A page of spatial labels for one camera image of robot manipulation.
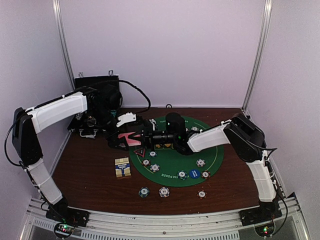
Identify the dark blue chip stack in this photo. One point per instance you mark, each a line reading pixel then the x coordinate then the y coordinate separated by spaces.
pixel 144 192

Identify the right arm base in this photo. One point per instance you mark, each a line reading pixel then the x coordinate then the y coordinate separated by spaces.
pixel 261 218

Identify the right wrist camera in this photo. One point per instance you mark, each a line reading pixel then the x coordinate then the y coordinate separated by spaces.
pixel 175 125

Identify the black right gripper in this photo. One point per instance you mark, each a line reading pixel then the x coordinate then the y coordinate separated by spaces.
pixel 147 137

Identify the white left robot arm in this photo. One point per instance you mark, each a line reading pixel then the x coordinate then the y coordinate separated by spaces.
pixel 28 123

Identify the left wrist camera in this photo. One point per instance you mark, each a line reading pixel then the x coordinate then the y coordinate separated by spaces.
pixel 126 118

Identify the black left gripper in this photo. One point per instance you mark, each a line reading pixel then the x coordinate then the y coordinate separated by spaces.
pixel 110 135

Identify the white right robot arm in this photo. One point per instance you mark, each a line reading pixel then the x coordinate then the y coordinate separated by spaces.
pixel 247 140

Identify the pink playing card deck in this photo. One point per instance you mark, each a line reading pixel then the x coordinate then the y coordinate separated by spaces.
pixel 130 142

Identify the brown chip stack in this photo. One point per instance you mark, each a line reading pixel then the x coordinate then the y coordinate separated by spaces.
pixel 201 194

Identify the red triangular dealer marker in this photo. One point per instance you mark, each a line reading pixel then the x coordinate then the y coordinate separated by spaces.
pixel 140 152

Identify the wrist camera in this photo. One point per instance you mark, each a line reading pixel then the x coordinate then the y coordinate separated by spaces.
pixel 126 118
pixel 175 125

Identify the black poker case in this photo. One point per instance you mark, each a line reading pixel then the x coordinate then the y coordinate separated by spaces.
pixel 95 81

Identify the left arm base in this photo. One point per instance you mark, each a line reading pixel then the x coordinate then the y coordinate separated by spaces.
pixel 66 225

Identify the round green poker mat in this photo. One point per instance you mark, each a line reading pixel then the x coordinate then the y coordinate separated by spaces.
pixel 171 161

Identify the blue round button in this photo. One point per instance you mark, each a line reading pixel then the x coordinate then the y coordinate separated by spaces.
pixel 194 173

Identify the blue white chip stack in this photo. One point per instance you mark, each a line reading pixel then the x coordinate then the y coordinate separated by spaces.
pixel 164 192

